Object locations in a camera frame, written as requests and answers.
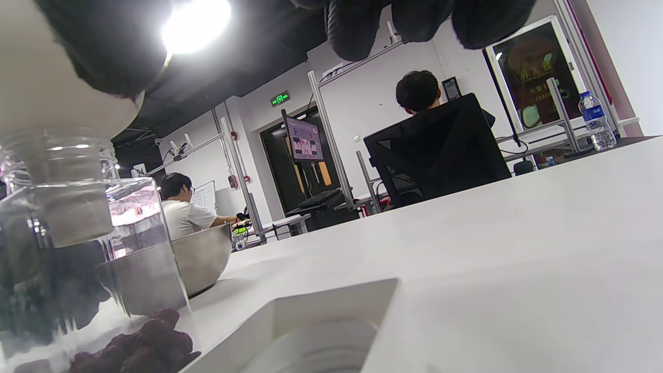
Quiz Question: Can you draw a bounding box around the person's right hand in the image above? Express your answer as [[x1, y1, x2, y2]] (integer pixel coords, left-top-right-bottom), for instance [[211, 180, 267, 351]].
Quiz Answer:
[[34, 0, 537, 97]]

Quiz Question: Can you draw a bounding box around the beige funnel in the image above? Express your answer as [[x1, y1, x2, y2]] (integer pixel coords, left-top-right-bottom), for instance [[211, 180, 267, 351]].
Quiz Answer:
[[0, 0, 146, 248]]

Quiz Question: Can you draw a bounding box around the clear square coffee jar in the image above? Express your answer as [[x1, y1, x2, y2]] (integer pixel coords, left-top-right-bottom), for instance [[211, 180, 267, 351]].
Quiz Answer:
[[0, 130, 190, 373]]

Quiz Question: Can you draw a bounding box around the stainless steel bowl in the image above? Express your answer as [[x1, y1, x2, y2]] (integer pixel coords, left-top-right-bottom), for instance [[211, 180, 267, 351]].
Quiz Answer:
[[98, 223, 233, 318]]

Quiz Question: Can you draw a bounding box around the white square jar lid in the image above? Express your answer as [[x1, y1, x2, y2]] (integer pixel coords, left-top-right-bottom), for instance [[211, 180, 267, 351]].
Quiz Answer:
[[181, 278, 399, 373]]

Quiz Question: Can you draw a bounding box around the bright ceiling lamp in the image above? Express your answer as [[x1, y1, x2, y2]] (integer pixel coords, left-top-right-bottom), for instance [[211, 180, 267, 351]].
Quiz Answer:
[[161, 0, 232, 55]]

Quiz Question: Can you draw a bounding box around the dark double door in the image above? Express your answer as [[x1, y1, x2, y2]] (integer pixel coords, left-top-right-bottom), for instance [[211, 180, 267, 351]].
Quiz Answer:
[[260, 106, 345, 213]]

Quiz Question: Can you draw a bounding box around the black computer monitor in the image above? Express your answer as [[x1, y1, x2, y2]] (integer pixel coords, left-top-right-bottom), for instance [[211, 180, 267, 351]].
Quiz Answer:
[[282, 115, 325, 162]]

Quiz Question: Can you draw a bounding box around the black computer stand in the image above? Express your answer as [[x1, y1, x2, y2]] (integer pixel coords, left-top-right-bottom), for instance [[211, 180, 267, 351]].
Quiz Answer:
[[284, 188, 361, 232]]

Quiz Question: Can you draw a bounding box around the black office chair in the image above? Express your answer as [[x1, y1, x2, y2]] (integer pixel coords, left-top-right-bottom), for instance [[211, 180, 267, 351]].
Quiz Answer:
[[364, 93, 512, 210]]

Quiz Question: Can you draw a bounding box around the white framed poster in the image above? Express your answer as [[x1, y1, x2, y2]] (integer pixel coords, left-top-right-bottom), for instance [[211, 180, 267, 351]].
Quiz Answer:
[[484, 15, 588, 134]]

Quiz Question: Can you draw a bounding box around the clear water bottle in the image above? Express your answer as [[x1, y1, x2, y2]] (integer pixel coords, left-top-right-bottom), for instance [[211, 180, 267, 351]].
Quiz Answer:
[[579, 91, 618, 152]]

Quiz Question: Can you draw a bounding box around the brown side table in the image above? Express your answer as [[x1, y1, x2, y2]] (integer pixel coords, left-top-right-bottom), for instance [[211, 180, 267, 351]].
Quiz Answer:
[[565, 136, 648, 159]]

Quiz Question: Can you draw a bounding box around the silver aluminium frame post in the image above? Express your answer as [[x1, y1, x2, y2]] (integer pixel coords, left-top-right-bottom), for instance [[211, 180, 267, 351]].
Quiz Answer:
[[220, 117, 265, 239], [546, 78, 581, 152], [308, 71, 355, 208]]

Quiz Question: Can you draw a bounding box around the black wall tablet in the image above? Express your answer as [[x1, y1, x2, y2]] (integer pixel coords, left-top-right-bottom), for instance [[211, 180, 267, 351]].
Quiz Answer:
[[442, 77, 463, 102]]

